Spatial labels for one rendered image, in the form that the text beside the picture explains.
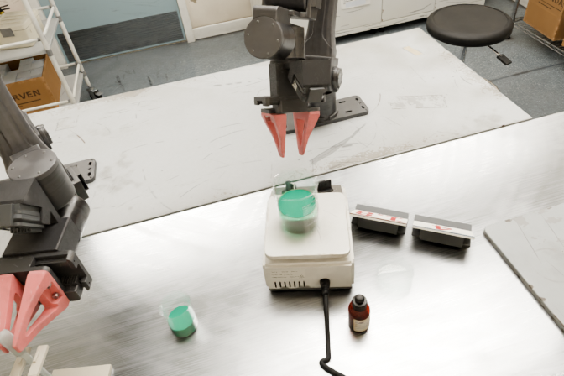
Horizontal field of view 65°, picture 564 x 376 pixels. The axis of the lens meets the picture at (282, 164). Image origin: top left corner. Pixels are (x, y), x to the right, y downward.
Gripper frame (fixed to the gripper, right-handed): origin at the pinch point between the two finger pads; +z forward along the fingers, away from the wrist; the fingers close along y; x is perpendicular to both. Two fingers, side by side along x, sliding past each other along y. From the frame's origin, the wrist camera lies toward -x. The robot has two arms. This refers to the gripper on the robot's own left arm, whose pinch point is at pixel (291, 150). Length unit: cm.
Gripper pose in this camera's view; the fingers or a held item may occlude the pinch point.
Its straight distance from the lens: 73.2
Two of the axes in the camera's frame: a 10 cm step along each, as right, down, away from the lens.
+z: 0.5, 9.8, 1.9
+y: 9.3, -1.1, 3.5
